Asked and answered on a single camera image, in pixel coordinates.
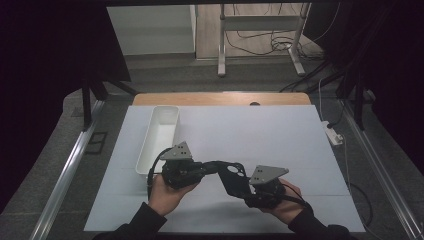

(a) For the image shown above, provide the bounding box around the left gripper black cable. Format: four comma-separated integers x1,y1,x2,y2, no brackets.
146,147,174,202

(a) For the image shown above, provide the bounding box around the tangle of black floor cables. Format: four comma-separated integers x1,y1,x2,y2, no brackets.
223,3,326,63

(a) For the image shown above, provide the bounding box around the black phone case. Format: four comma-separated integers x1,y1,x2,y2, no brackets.
213,160,256,203

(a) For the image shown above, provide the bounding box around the wooden table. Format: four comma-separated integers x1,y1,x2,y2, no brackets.
132,92,312,107

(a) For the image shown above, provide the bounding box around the black metal stand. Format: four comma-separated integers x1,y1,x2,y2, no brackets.
334,71,368,131
80,78,139,131

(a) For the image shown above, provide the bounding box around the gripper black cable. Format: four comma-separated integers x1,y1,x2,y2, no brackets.
146,147,174,202
281,181,374,228

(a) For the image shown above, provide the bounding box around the thin white cable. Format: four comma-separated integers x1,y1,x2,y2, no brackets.
317,78,353,196

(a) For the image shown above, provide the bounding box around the white metal desk frame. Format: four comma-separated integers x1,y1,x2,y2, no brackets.
217,3,312,78

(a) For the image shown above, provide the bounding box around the white plastic storage box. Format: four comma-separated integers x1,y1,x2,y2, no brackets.
134,105,181,177

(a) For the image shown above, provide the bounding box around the aluminium rail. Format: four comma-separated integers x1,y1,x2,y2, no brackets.
339,99,424,240
29,99,106,240

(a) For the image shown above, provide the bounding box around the person's right hand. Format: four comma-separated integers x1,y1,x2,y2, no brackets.
258,178,305,226

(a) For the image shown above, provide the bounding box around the white power strip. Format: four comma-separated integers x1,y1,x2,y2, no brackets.
320,120,344,147

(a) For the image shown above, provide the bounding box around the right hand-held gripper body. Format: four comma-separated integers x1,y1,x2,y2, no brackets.
248,165,290,210

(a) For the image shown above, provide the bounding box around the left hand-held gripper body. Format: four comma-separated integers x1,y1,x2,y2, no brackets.
159,141,208,190

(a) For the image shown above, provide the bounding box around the person's left hand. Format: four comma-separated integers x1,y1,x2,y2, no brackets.
147,173,201,218

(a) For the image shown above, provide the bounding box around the black power plug cable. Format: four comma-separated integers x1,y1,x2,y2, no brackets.
326,99,347,130

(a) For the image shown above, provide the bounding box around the white cabinet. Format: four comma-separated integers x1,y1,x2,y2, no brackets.
106,4,197,56

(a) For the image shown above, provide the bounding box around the white table mat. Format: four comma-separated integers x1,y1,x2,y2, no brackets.
83,104,366,233

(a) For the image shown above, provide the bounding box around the dark curtain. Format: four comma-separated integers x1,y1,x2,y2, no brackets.
303,0,424,174
0,0,133,214

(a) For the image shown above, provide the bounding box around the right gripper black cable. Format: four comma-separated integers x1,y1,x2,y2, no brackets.
281,181,374,228

